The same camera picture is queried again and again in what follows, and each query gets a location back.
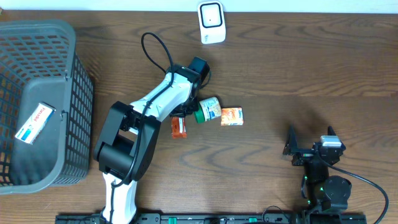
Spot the green lid white jar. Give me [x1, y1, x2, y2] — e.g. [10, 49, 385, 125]
[194, 96, 222, 123]

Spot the orange white snack packet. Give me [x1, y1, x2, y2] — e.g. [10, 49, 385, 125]
[221, 108, 244, 126]

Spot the orange snack bar wrapper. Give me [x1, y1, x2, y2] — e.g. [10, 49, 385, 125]
[171, 117, 187, 139]

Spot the white Panadol medicine box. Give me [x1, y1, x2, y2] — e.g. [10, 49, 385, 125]
[14, 103, 56, 145]

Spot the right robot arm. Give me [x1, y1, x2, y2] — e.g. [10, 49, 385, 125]
[283, 126, 352, 224]

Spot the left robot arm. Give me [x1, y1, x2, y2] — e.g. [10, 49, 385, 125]
[93, 57, 210, 223]

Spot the white barcode scanner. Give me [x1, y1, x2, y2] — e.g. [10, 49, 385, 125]
[197, 1, 226, 44]

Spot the grey plastic basket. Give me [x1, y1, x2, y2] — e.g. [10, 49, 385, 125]
[1, 20, 94, 195]

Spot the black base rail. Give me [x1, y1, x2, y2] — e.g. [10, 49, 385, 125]
[55, 213, 367, 224]

